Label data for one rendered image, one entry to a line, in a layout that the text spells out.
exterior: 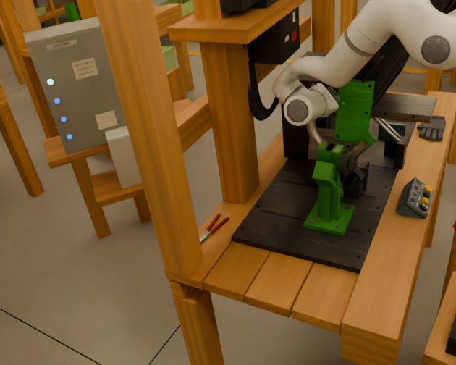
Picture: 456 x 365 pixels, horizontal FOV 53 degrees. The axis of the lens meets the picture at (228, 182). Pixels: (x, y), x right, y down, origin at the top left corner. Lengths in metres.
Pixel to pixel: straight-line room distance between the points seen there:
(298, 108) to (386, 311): 0.57
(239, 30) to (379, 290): 0.78
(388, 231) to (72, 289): 1.92
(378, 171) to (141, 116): 0.98
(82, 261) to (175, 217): 1.80
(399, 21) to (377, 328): 0.72
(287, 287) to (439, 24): 0.78
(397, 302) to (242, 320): 1.25
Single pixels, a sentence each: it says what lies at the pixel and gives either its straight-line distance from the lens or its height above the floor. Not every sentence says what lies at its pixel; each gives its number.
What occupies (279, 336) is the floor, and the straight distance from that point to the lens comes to 2.34.
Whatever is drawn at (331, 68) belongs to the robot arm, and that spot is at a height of 1.45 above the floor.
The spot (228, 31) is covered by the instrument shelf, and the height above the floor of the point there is 1.53.
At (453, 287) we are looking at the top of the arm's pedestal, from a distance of 1.45.
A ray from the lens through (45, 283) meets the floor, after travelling 2.98.
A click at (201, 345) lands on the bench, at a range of 1.66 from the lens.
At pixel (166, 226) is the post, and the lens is 1.30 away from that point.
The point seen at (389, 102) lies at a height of 1.13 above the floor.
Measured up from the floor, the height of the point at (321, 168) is 1.14.
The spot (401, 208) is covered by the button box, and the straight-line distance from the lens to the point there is 1.56.
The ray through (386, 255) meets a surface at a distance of 1.42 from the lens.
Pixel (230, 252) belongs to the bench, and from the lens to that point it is 1.47.
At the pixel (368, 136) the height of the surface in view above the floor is 1.10.
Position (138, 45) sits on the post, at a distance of 1.05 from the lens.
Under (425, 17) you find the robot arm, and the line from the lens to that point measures 0.99.
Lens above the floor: 1.86
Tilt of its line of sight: 33 degrees down
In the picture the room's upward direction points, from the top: 8 degrees counter-clockwise
